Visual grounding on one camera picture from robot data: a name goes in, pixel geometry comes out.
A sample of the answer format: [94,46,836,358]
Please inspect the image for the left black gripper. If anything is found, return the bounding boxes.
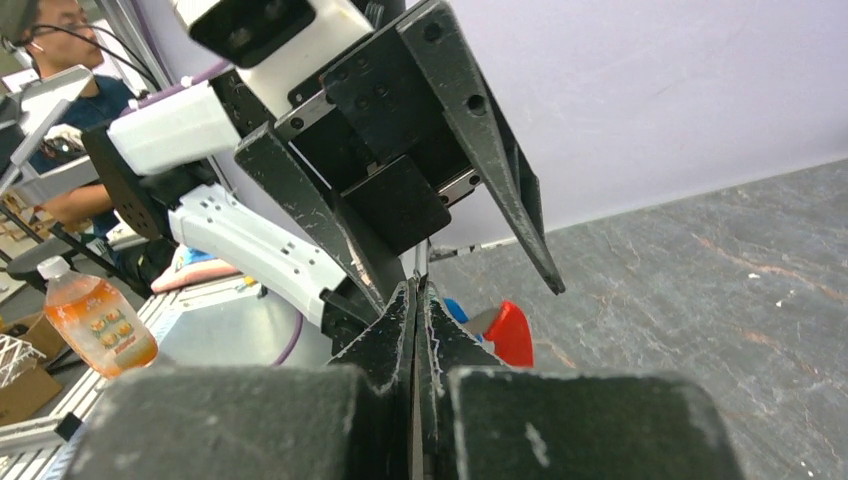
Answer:
[234,1,566,313]

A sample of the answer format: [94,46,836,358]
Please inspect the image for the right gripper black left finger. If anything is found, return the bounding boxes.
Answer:
[62,281,417,479]

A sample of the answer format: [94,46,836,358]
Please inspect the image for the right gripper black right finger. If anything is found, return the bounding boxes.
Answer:
[417,282,743,479]

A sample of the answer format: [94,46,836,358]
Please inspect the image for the key with blue tag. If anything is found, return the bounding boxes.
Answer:
[443,298,470,325]

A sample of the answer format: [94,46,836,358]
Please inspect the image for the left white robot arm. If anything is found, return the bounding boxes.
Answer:
[83,1,565,324]

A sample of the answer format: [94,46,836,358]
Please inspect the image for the pink and blue cloths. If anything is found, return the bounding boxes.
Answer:
[151,245,240,294]

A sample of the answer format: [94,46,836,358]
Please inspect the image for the orange drink bottle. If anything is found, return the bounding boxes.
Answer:
[37,256,159,379]

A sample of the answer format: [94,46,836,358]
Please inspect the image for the cardboard box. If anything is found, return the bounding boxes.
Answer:
[1,313,66,426]

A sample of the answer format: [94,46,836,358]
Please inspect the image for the person in blue shirt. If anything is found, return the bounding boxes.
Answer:
[19,0,160,240]

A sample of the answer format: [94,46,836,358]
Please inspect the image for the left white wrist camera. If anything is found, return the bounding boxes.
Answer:
[172,0,374,118]

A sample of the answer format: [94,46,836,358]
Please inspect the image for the white toothed cable duct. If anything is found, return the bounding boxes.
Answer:
[1,293,182,479]

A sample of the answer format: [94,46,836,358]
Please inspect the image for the white wire basket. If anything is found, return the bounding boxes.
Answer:
[1,334,45,388]

